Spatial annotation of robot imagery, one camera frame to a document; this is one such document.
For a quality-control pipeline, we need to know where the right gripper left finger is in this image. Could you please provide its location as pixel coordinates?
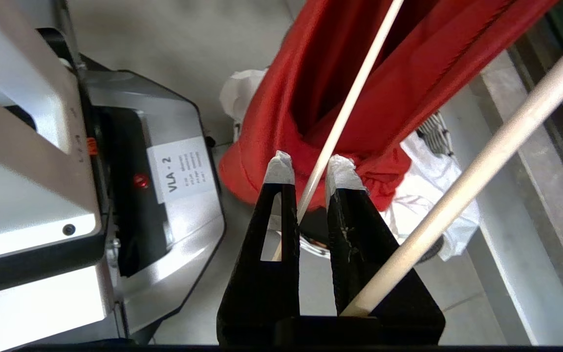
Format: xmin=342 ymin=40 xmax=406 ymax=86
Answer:
xmin=217 ymin=151 xmax=301 ymax=346

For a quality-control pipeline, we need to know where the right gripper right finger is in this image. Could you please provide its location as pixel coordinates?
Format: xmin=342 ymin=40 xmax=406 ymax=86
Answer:
xmin=324 ymin=154 xmax=446 ymax=345

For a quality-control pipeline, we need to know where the white garment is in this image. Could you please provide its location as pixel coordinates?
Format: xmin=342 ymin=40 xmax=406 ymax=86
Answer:
xmin=220 ymin=68 xmax=480 ymax=262

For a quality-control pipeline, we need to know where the red garment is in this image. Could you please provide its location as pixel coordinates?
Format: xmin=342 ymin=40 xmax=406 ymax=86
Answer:
xmin=218 ymin=0 xmax=561 ymax=212

